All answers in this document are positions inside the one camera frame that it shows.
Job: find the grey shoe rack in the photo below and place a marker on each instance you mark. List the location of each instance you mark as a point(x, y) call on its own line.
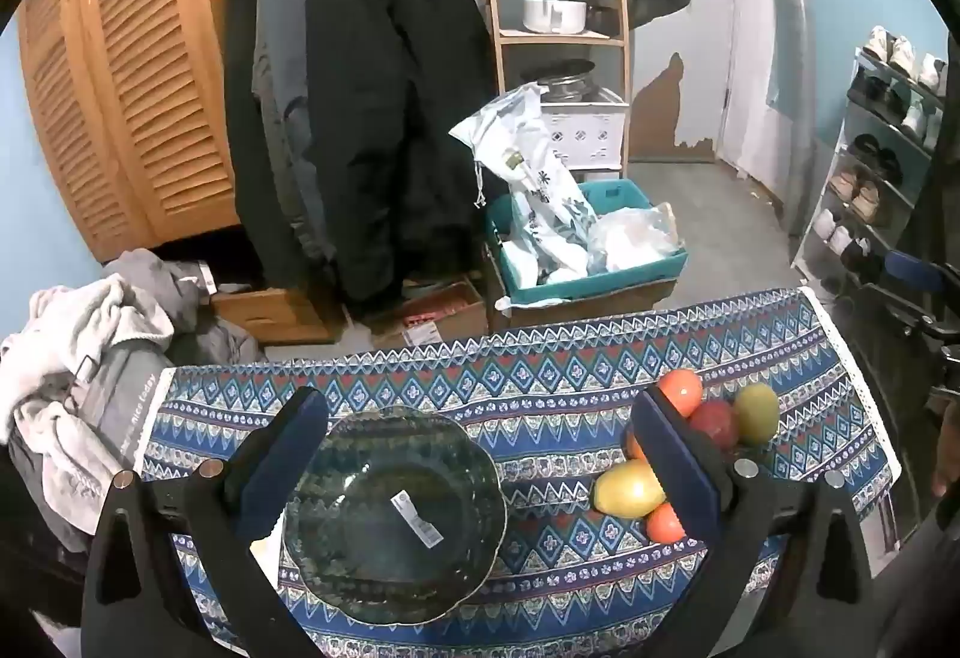
point(844, 125)

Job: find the group of shoes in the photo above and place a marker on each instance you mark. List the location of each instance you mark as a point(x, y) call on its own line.
point(900, 54)

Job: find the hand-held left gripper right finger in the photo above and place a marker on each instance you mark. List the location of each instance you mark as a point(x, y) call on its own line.
point(679, 470)

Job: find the white paper card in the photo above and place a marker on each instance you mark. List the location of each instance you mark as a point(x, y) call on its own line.
point(266, 564)

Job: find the grey jacket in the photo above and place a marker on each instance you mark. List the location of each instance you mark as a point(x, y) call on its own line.
point(281, 103)

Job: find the white door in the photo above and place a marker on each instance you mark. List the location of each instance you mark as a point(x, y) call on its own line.
point(757, 27)

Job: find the blue patterned tablecloth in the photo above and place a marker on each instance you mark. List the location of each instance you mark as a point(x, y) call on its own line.
point(525, 388)

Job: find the white grey towel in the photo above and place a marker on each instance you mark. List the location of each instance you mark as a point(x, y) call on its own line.
point(67, 328)

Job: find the clear glass bowl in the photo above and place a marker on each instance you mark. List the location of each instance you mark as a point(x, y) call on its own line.
point(375, 553)

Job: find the clear plastic bag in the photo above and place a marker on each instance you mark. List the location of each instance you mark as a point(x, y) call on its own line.
point(637, 238)

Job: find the yellow green mango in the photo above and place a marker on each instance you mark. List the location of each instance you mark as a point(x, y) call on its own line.
point(626, 489)
point(757, 412)

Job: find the teal crate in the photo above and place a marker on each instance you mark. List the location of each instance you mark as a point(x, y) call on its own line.
point(600, 286)

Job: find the black coat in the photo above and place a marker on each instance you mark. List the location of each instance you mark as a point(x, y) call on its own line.
point(375, 103)

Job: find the steel pot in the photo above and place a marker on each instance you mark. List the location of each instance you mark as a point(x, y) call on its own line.
point(570, 84)

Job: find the white lattice basket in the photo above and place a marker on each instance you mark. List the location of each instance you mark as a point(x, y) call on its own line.
point(585, 136)

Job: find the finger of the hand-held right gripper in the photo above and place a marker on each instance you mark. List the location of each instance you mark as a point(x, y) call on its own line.
point(926, 328)
point(911, 269)

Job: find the large orange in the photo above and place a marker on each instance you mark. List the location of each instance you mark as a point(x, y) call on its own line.
point(682, 391)

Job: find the red apple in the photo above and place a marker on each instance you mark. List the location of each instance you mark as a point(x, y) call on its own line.
point(716, 425)

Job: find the cardboard box with red papers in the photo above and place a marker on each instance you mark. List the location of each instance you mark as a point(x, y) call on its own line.
point(442, 320)

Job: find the white cooking pot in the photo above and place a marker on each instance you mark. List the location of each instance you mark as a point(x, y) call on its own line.
point(551, 16)

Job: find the wooden louvered wardrobe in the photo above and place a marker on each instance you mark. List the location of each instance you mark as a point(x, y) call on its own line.
point(135, 65)

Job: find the brown cardboard box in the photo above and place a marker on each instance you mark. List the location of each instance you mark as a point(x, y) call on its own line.
point(570, 314)

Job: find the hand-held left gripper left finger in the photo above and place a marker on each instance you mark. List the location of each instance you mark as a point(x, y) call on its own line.
point(270, 478)

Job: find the white printed bag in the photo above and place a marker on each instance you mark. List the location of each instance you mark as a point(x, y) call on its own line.
point(525, 178)

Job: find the small orange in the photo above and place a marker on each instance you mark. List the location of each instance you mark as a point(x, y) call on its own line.
point(664, 524)
point(636, 448)

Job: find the person's right hand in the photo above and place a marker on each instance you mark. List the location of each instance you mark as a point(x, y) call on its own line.
point(946, 448)

